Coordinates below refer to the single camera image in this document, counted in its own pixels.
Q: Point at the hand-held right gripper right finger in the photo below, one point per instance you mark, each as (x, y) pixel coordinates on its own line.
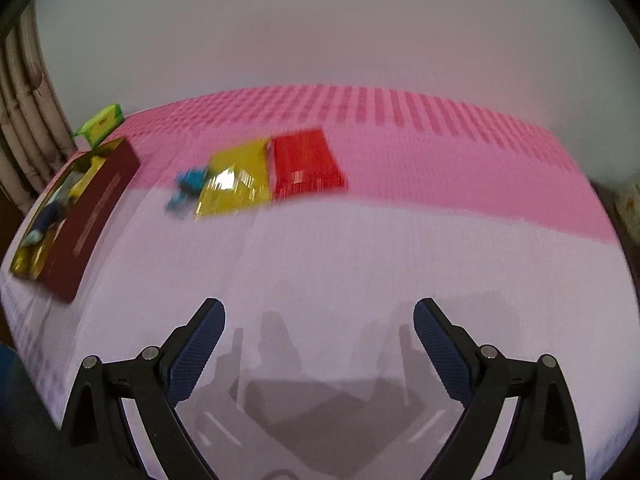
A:
(442, 355)

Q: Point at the blue and white snack box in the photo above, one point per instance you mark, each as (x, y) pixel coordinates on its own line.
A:
(47, 222)

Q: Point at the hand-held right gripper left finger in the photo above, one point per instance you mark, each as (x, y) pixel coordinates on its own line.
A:
(197, 355)

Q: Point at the small blue snack packet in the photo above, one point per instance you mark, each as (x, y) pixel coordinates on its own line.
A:
(187, 187)

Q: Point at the beige printed curtain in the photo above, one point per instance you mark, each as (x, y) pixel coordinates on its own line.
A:
(30, 110)

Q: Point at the red box with gold inside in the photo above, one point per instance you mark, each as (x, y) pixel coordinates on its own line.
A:
(95, 220)

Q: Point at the yellow snack packet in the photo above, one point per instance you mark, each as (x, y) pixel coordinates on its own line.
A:
(235, 180)

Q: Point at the pink checked tablecloth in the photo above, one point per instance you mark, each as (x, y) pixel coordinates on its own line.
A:
(375, 270)

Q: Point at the green carton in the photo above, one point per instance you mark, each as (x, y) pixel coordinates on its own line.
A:
(102, 122)

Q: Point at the red snack packet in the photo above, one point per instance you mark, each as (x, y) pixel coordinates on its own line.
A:
(307, 165)

